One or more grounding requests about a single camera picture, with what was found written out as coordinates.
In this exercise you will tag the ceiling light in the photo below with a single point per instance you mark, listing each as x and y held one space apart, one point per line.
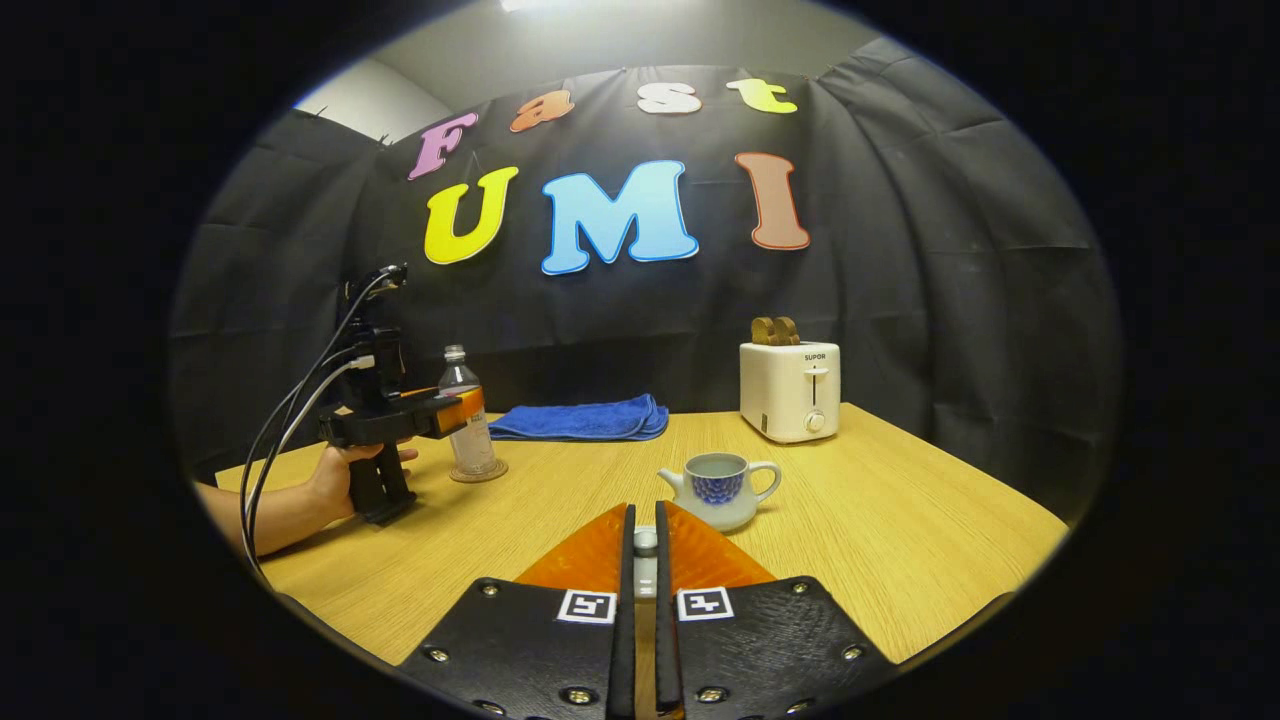
530 5

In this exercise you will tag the white blue-patterned teacup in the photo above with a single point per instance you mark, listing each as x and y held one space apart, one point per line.
720 490

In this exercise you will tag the clear plastic water bottle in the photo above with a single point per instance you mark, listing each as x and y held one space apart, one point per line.
470 450

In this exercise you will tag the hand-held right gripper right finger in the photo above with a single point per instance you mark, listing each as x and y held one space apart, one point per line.
667 640

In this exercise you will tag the black backdrop cloth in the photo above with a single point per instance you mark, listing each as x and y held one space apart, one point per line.
950 250

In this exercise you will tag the blue folded towel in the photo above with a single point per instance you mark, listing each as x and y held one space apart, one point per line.
580 420

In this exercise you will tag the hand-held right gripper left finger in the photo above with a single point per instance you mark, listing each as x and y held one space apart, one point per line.
625 640

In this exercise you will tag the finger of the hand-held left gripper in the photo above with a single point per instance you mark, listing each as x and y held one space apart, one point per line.
460 412

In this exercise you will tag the round brown coaster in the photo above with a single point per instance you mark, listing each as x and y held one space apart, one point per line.
478 475

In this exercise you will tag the white toaster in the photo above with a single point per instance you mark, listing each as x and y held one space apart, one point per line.
790 395

